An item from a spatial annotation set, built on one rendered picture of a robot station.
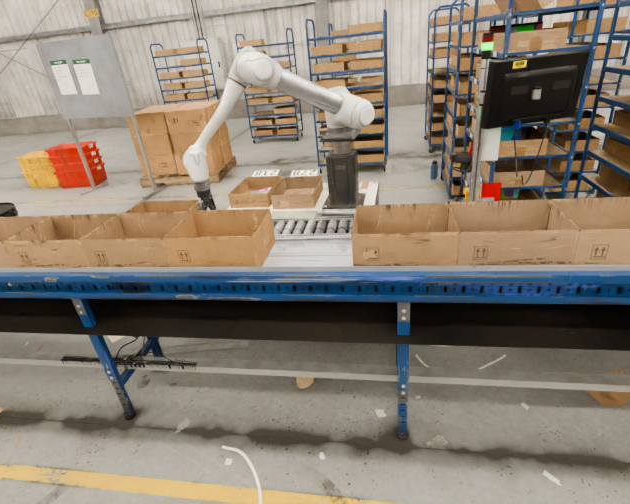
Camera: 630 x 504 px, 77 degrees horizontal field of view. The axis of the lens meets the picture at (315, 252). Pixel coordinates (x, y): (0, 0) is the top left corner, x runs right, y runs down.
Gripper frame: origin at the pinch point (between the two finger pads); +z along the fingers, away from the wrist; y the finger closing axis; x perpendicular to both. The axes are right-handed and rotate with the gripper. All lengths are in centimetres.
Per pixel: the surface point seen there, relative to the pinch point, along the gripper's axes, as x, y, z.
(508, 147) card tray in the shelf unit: -173, 75, -14
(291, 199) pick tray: -37, 44, 4
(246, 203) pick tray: -4.2, 48.6, 7.3
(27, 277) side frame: 59, -65, -5
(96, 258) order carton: 28, -58, -10
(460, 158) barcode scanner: -137, 31, -21
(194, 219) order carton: -7.0, -29.4, -15.2
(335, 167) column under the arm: -67, 46, -15
